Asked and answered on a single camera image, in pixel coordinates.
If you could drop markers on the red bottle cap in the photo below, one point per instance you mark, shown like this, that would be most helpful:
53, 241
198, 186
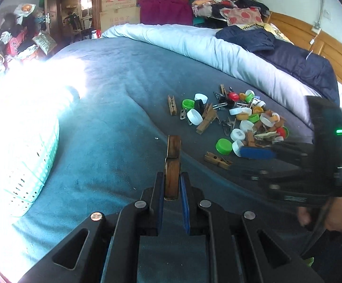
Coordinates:
233, 96

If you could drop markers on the lone wooden clothespin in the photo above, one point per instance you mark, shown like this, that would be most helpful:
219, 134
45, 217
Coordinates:
172, 105

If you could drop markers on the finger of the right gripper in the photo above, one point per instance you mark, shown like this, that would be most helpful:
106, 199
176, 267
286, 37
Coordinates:
257, 153

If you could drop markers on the dark wooden clothespin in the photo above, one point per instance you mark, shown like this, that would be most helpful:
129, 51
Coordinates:
172, 167

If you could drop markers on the light blue perforated basket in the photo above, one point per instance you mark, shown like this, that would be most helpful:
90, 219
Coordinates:
29, 136

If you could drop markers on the navy padded jacket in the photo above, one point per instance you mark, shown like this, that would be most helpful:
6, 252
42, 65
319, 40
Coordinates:
309, 68

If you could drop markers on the wooden headboard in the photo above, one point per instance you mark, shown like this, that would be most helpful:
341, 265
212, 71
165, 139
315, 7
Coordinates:
302, 35

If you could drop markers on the light blue duvet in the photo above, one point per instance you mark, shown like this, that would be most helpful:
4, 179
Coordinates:
202, 45

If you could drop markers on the person's right hand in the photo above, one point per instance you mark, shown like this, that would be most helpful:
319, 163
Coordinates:
333, 219

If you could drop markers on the dark blue bed sheet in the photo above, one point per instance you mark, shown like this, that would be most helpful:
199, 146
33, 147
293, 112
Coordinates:
112, 143

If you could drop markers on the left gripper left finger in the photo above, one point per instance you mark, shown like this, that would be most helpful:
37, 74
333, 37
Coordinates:
152, 217

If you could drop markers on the red floral pillow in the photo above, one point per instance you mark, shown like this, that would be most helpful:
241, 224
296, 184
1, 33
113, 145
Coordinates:
235, 16

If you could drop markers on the magenta cloth pile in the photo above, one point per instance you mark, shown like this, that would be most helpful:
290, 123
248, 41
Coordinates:
161, 12

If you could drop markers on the bottom plain cardboard box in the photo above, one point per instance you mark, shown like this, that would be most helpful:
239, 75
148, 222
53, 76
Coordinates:
119, 16

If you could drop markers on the green cap near clothespin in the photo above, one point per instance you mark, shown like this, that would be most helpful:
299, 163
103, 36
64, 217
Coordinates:
187, 104

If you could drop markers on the large brown wooden clothespin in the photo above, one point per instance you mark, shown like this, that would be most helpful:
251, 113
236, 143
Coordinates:
209, 115

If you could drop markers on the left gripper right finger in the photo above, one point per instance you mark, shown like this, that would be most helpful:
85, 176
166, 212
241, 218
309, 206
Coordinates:
194, 222

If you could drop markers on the large green bottle cap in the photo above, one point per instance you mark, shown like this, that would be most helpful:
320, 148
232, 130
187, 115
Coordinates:
223, 146

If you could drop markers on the wooden room door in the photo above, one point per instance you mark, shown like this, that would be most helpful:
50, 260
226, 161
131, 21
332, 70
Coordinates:
52, 13

